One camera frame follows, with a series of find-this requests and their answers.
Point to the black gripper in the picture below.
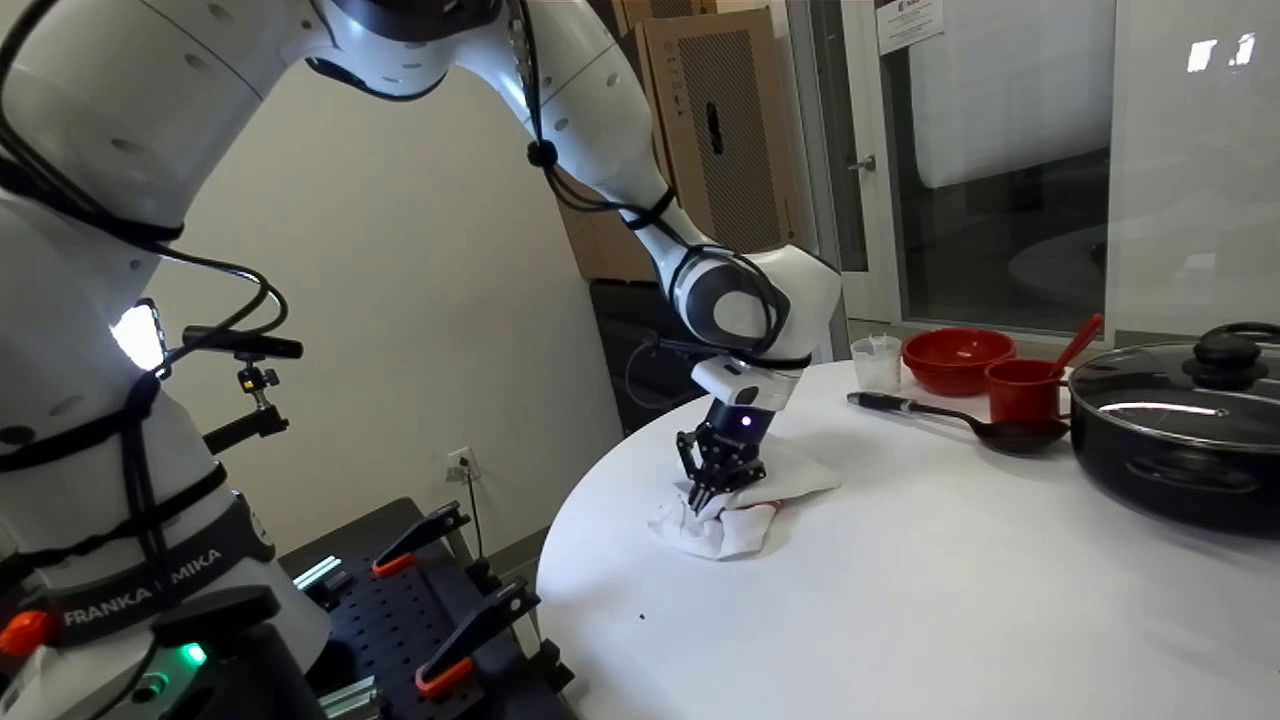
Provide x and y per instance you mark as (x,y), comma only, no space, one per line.
(725,435)

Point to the white towel with red stripes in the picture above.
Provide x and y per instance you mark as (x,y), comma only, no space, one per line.
(761,515)

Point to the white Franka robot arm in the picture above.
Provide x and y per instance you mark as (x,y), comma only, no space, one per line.
(132,133)

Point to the black storage cabinet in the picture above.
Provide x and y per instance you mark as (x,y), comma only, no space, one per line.
(624,334)

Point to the clear plastic cup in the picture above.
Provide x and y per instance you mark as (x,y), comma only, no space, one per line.
(876,362)

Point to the red bowl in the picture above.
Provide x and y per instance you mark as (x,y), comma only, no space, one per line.
(953,356)

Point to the black ladle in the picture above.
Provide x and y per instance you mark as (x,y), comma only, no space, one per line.
(993,428)

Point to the black clamp with orange tip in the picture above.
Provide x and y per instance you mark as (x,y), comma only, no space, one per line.
(416,542)
(474,641)

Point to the large cardboard box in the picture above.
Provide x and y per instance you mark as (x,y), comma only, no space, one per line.
(733,145)

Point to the black perforated workbench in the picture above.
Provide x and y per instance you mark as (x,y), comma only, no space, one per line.
(386,624)

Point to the black pot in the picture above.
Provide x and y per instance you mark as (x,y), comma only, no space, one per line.
(1174,466)

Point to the white paper notice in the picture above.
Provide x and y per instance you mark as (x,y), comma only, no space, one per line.
(911,21)

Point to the black pot lid with knob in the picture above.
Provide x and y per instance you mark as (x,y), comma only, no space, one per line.
(1226,362)

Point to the orange stop button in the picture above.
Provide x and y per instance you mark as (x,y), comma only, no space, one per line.
(22,633)

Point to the white wall outlet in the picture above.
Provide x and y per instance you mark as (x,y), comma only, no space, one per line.
(463,466)

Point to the glass door with white frame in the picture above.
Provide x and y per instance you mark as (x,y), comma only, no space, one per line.
(1012,160)

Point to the black camera on stand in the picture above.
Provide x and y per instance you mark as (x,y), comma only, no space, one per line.
(242,347)

